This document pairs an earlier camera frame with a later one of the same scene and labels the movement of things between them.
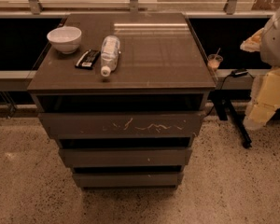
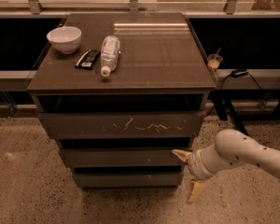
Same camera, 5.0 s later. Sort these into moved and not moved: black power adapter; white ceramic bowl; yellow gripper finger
Moved: yellow gripper finger
Not moved: white ceramic bowl; black power adapter
